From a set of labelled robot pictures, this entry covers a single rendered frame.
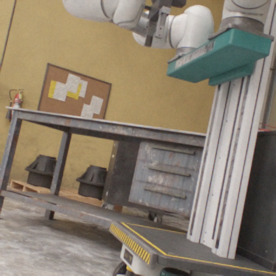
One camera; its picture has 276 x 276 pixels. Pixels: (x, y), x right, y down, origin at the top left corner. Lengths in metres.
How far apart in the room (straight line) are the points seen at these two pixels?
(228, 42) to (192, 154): 1.22
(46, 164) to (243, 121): 4.44
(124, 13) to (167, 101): 6.83
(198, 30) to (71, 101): 5.42
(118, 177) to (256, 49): 3.63
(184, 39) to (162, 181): 1.03
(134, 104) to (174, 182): 5.29
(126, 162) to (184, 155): 2.39
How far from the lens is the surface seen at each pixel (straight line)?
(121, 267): 2.01
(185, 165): 2.69
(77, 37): 7.51
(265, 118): 9.94
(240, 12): 1.64
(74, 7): 1.66
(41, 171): 5.85
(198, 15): 2.10
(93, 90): 7.52
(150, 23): 1.74
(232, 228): 1.73
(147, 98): 8.08
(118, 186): 5.04
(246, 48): 1.58
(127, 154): 5.05
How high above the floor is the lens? 0.56
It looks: 4 degrees up
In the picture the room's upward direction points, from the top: 12 degrees clockwise
